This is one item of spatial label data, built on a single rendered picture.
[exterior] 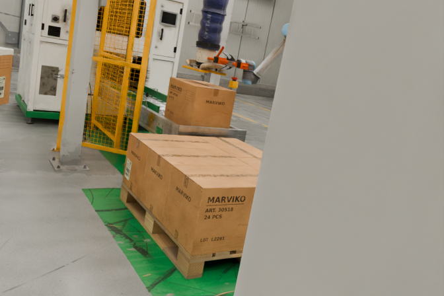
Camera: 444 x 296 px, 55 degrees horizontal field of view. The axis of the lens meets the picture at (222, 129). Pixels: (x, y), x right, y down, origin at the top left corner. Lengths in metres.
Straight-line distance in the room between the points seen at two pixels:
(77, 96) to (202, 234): 2.03
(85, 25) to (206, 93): 1.19
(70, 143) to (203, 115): 1.24
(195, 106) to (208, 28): 0.72
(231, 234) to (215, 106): 1.52
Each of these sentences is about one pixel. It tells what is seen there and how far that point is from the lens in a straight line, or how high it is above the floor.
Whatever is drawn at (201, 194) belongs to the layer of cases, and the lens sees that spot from 2.31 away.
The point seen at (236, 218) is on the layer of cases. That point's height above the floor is 0.35.
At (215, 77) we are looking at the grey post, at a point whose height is 0.85.
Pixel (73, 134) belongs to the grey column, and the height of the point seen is 0.31.
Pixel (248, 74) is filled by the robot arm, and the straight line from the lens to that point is 3.91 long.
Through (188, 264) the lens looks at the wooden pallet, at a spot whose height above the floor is 0.09.
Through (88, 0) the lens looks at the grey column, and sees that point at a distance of 3.93.
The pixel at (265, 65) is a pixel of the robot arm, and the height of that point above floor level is 1.23.
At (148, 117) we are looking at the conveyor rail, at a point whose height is 0.53.
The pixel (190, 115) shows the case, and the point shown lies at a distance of 3.69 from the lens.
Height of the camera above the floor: 1.27
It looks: 10 degrees down
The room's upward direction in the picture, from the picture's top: 10 degrees clockwise
